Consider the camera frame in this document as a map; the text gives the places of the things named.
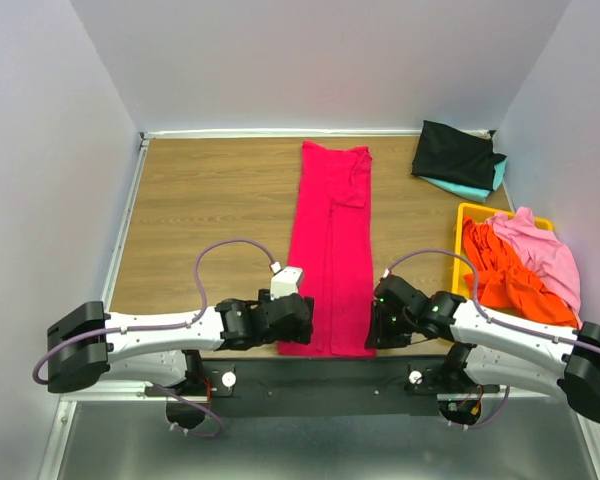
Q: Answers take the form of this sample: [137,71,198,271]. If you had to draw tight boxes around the magenta t shirt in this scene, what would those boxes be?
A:
[277,141,376,358]

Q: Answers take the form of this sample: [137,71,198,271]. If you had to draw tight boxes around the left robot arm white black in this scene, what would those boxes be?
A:
[33,291,314,395]

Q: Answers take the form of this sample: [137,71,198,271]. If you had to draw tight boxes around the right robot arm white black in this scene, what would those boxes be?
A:
[367,274,600,424]

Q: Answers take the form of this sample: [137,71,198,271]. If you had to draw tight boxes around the yellow plastic bin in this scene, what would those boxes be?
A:
[450,202,555,296]

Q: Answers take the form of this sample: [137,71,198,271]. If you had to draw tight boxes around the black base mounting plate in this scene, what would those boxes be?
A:
[165,355,500,432]

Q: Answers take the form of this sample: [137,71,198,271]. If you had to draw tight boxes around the orange t shirt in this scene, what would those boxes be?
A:
[462,209,581,328]

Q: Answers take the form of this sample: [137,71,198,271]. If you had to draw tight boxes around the folded teal t shirt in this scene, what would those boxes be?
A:
[421,160,507,204]

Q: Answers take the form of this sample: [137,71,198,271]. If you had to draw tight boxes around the light pink t shirt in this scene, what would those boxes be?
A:
[485,207,581,319]

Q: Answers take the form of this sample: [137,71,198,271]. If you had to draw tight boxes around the folded black t shirt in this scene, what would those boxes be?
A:
[411,120,506,191]

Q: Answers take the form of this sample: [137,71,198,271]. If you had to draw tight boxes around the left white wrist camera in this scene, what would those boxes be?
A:
[269,266,303,300]

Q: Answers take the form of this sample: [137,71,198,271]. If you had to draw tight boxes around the aluminium frame rail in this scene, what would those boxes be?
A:
[40,135,600,479]

